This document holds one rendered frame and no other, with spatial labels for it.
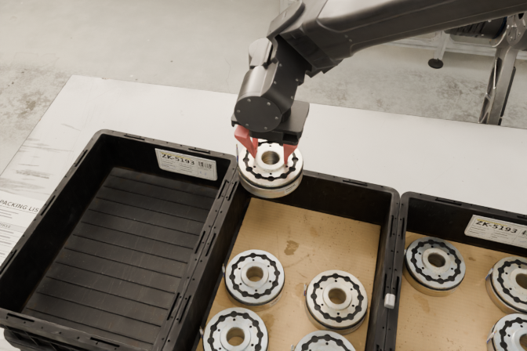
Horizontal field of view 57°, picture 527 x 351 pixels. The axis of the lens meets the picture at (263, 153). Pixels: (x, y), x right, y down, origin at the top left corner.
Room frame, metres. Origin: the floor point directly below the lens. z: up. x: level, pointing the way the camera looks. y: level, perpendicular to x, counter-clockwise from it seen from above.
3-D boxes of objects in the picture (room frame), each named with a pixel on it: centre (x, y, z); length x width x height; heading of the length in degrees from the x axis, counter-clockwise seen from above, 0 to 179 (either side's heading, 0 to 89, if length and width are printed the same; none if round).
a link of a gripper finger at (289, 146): (0.51, -0.02, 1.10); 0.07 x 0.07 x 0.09; 75
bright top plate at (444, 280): (0.44, -0.30, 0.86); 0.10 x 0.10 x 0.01
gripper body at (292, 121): (0.51, -0.01, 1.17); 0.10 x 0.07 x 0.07; 75
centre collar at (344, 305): (0.37, -0.12, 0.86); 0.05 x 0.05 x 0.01
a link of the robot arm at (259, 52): (0.51, -0.01, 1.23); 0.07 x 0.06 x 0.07; 170
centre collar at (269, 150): (0.51, -0.01, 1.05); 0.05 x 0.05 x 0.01
